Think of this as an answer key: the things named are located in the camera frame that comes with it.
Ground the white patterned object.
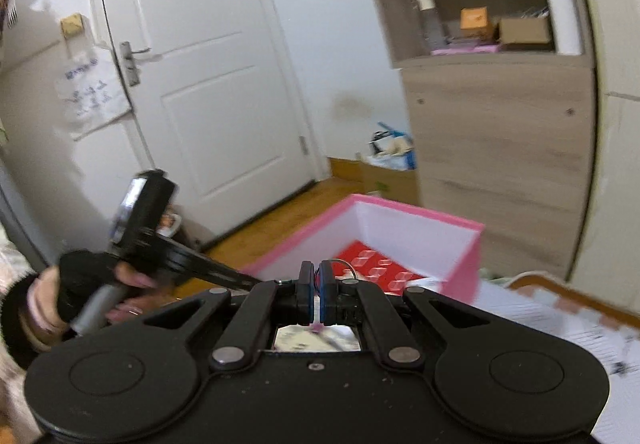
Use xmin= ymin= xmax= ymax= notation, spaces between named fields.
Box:
xmin=272 ymin=324 xmax=361 ymax=354

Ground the brown cardboard box green print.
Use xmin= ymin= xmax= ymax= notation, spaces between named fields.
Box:
xmin=360 ymin=158 xmax=420 ymax=208

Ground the beige cloth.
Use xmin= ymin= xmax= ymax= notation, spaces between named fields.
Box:
xmin=380 ymin=136 xmax=414 ymax=158

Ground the person's left hand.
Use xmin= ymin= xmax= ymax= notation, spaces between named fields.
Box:
xmin=25 ymin=266 xmax=157 ymax=350

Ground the red cloth with glasses print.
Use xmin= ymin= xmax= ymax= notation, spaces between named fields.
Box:
xmin=332 ymin=240 xmax=436 ymax=296

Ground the clear bottle white cap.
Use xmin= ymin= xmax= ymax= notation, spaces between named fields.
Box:
xmin=416 ymin=0 xmax=447 ymax=56

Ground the white door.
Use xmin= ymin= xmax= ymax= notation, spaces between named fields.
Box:
xmin=82 ymin=0 xmax=318 ymax=237

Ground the small brown cardboard box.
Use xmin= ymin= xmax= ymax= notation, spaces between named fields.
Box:
xmin=497 ymin=15 xmax=554 ymax=51

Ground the person's left forearm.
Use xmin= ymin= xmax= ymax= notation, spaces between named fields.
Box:
xmin=0 ymin=274 xmax=51 ymax=375

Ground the metal door handle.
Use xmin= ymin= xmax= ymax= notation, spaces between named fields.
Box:
xmin=119 ymin=41 xmax=152 ymax=88

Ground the wooden cabinet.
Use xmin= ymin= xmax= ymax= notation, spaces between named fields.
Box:
xmin=350 ymin=0 xmax=601 ymax=283

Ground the small orange box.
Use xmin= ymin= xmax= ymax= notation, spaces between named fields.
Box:
xmin=460 ymin=6 xmax=494 ymax=43

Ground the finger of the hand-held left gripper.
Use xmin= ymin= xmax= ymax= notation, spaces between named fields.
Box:
xmin=160 ymin=235 xmax=264 ymax=294

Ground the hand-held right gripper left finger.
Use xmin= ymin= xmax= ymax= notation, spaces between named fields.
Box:
xmin=142 ymin=262 xmax=316 ymax=372

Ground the white paper roll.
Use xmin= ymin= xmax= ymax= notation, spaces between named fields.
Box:
xmin=541 ymin=0 xmax=584 ymax=57

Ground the white wardrobe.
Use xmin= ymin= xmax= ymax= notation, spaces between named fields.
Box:
xmin=562 ymin=0 xmax=640 ymax=296

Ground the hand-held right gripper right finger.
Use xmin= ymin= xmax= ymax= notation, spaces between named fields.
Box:
xmin=320 ymin=260 xmax=493 ymax=370

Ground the flat pink box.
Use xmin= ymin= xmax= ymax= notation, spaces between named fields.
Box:
xmin=431 ymin=44 xmax=502 ymax=56

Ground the pink cardboard box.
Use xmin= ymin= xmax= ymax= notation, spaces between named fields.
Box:
xmin=239 ymin=194 xmax=486 ymax=306

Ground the white paper note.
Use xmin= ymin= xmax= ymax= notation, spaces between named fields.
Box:
xmin=54 ymin=49 xmax=134 ymax=141

